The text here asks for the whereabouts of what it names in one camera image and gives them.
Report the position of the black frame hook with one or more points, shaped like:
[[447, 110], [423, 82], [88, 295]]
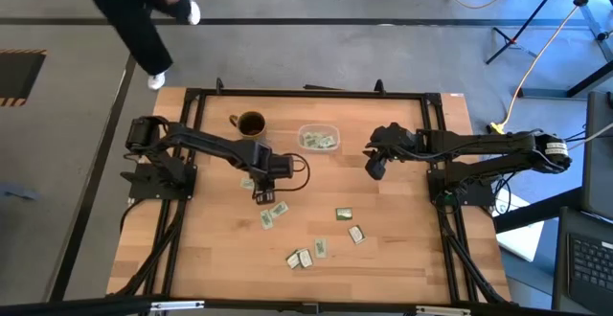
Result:
[[379, 86], [219, 86]]

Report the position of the silver aluminium bracket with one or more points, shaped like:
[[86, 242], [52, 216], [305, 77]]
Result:
[[443, 311], [177, 305]]

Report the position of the clear plastic container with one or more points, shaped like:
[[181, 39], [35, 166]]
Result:
[[302, 131]]

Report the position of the black keyboard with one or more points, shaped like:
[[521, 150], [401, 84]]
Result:
[[589, 268]]

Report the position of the black metal bar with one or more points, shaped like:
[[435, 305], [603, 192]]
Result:
[[536, 210]]

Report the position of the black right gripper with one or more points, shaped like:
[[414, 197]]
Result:
[[400, 141]]

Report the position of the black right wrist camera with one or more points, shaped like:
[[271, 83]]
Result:
[[376, 168]]

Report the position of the grey metal rail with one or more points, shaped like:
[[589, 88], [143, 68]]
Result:
[[592, 19]]

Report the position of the white shoe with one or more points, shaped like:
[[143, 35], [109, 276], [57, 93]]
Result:
[[155, 80], [194, 13]]

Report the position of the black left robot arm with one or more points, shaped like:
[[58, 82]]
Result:
[[211, 144]]

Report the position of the dark green sweetener packet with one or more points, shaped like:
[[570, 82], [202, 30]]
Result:
[[344, 213]]

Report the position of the black floor hatch striped border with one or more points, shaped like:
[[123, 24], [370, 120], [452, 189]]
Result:
[[19, 74]]

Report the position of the olive glazed ceramic mug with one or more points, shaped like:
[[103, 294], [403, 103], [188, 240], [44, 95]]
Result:
[[251, 125]]

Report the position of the black metal stand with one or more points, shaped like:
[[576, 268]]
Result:
[[591, 80]]

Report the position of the grey flat floor object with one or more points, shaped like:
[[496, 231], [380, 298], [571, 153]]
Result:
[[16, 192]]

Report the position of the white box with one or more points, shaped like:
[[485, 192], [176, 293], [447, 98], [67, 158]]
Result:
[[522, 241]]

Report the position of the dark grey monitor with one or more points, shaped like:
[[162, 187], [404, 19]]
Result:
[[598, 163]]

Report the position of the light green sweetener packet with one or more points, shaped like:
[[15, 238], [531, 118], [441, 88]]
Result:
[[310, 141], [266, 219], [328, 142], [320, 248], [279, 209], [246, 183]]

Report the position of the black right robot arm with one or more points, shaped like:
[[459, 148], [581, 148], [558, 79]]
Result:
[[479, 143]]

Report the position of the black aluminium table frame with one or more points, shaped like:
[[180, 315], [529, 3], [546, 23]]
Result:
[[311, 94]]

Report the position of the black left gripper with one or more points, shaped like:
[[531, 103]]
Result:
[[268, 163]]

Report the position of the person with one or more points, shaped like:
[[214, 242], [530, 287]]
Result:
[[139, 33]]

